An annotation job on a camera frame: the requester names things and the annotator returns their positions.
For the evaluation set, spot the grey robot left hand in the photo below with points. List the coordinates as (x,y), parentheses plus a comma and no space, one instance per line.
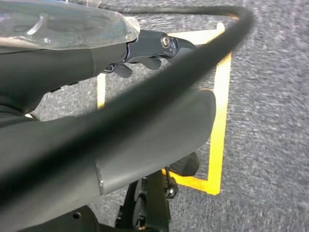
(48,73)

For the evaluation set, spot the clear plastic film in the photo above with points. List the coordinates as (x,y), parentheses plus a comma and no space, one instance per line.
(60,25)

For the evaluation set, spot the black robot leg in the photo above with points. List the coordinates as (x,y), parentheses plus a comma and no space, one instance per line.
(157,208)

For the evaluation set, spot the black ribbed robot foot pad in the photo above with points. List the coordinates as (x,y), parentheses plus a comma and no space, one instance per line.
(185,165)

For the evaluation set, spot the yellow floor tape outline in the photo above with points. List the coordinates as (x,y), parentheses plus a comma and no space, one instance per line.
(217,144)

